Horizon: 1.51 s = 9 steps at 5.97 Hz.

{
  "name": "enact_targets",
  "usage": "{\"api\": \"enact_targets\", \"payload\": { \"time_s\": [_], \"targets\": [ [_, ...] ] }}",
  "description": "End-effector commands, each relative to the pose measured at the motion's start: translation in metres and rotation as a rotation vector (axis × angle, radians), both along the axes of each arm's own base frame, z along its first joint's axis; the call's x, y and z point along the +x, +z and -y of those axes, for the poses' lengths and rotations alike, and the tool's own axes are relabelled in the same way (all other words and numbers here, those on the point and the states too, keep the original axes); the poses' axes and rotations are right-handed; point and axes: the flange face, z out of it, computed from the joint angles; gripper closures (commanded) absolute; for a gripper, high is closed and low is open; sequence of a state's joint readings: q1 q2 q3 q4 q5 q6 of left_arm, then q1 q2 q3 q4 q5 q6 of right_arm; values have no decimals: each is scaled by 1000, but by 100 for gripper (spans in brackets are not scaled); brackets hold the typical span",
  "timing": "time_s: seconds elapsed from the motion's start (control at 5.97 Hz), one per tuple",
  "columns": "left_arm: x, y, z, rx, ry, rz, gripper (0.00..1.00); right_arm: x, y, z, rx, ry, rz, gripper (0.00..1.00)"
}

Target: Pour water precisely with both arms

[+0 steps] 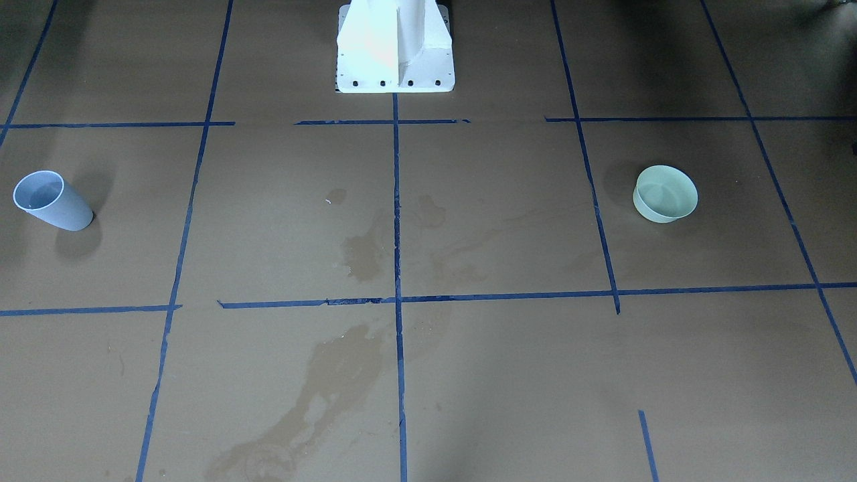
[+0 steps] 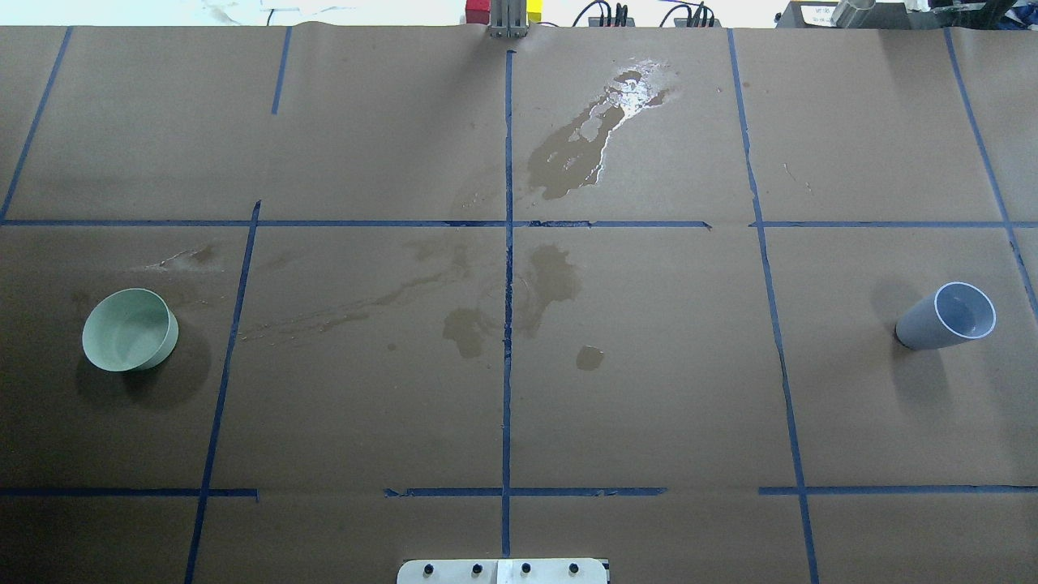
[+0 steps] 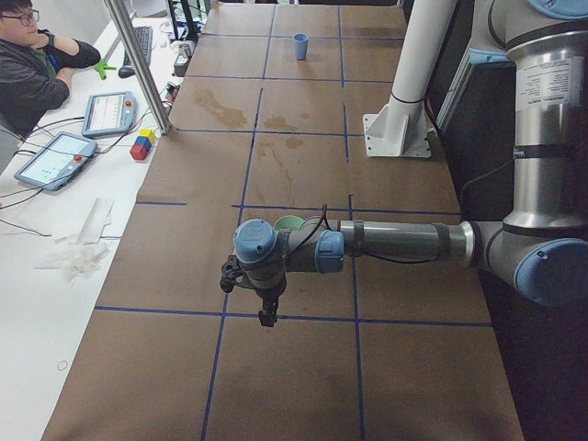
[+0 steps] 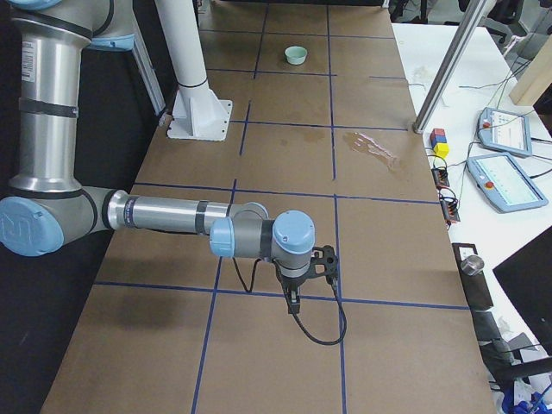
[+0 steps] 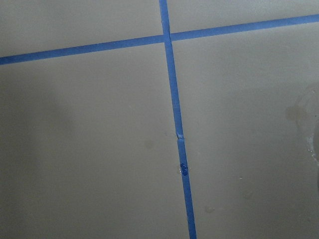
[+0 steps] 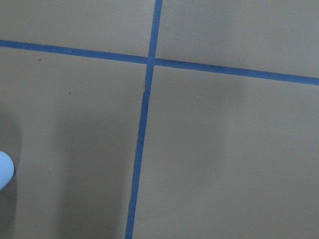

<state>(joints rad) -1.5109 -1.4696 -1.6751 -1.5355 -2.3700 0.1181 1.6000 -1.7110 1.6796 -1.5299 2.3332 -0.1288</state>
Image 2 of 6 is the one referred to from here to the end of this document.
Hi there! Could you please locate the light green bowl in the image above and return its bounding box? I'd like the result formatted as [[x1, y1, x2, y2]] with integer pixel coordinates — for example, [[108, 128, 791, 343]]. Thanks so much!
[[81, 288, 179, 373]]

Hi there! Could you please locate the light blue plastic cup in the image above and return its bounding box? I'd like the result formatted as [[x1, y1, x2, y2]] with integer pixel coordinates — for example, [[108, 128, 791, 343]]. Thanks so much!
[[894, 281, 998, 350]]

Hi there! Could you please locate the red box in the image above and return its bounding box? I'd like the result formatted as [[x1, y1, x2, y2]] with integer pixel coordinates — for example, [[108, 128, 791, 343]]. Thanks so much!
[[465, 0, 491, 25]]

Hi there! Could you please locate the yellow box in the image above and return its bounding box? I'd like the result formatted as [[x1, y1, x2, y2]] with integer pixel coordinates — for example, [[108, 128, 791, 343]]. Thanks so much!
[[525, 0, 544, 23]]

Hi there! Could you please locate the grey equipment at edge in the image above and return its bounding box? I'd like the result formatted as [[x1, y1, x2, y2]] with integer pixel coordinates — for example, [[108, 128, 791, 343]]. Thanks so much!
[[774, 1, 1037, 31]]

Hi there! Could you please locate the grey metal camera post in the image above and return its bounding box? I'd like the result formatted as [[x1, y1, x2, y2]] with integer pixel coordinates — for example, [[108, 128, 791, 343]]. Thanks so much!
[[488, 0, 530, 38]]

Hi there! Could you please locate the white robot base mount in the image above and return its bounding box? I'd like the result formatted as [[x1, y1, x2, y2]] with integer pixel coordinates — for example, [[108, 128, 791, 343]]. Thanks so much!
[[397, 557, 611, 583]]

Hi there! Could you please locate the black cable connector left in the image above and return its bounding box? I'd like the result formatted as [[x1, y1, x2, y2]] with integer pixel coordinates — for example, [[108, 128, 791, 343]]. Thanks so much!
[[571, 1, 635, 28]]

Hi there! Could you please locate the black cable connector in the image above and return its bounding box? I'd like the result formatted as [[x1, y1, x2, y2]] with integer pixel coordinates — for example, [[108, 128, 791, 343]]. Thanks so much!
[[658, 1, 719, 28], [571, 1, 635, 28]]

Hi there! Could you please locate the black cable connector right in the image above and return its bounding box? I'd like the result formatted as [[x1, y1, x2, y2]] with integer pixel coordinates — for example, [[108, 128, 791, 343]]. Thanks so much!
[[658, 1, 719, 28]]

